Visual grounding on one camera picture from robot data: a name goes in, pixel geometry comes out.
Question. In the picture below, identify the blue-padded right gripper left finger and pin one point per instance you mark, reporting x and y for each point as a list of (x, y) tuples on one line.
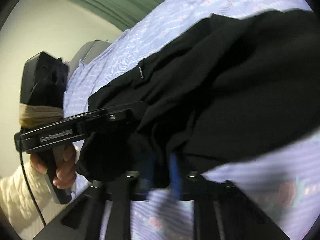
[(145, 169)]

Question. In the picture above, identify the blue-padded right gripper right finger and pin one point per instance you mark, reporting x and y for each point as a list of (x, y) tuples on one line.
[(175, 177)]

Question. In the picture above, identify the black pants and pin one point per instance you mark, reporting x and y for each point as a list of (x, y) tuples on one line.
[(225, 90)]

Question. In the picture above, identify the white knit sleeve forearm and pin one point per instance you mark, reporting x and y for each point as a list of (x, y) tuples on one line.
[(16, 201)]

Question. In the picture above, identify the person's left hand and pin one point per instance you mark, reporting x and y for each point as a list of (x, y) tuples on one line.
[(66, 170)]

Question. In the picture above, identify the grey padded headboard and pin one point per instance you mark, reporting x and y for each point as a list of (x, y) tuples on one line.
[(86, 54)]

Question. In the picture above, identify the lilac floral bed sheet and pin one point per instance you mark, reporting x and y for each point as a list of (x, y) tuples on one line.
[(284, 183)]

